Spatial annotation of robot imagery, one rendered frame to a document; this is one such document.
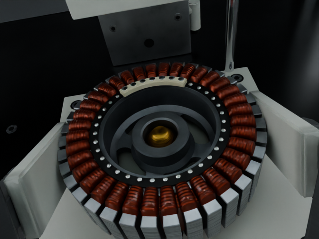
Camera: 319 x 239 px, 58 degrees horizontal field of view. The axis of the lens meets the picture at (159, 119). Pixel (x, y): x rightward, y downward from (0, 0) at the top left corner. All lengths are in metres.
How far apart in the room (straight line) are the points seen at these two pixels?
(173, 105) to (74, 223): 0.09
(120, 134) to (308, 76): 0.16
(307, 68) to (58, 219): 0.22
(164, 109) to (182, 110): 0.01
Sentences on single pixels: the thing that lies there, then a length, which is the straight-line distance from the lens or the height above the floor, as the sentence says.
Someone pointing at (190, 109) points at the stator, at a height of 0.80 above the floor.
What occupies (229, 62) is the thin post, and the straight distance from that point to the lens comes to 0.23.
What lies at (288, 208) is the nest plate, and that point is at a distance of 0.17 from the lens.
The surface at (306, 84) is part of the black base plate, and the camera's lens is 0.25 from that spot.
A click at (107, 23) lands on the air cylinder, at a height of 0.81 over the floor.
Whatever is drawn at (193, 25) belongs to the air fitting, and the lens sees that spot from 0.27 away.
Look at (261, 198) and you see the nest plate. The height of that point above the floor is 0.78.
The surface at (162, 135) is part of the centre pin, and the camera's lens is 0.16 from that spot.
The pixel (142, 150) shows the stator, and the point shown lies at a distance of 0.16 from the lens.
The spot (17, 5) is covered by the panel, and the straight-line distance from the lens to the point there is 0.41.
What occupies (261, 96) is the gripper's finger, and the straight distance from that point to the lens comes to 0.17.
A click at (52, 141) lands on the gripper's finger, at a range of 0.16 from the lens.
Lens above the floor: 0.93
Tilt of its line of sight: 48 degrees down
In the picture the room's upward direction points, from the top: 11 degrees counter-clockwise
